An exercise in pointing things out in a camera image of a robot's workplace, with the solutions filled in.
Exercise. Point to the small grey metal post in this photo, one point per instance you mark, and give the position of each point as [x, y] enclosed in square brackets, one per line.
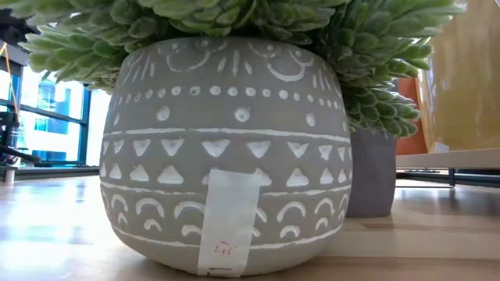
[9, 175]

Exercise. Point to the white paper tape label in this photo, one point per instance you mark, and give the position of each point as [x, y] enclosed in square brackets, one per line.
[228, 218]

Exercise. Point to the wooden riser shelf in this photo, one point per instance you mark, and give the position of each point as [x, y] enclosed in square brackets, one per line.
[449, 160]

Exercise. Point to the orange faceted mug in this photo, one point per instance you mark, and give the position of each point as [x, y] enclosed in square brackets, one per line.
[408, 129]

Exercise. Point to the lavender ceramic mug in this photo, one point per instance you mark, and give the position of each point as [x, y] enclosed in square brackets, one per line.
[371, 175]

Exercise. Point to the teal window frame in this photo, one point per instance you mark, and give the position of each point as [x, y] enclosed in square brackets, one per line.
[83, 129]

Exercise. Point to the succulent plant patterned grey pot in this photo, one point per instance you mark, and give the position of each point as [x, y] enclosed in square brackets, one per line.
[234, 117]

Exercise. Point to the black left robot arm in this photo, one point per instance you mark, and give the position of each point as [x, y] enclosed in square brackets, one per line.
[8, 27]

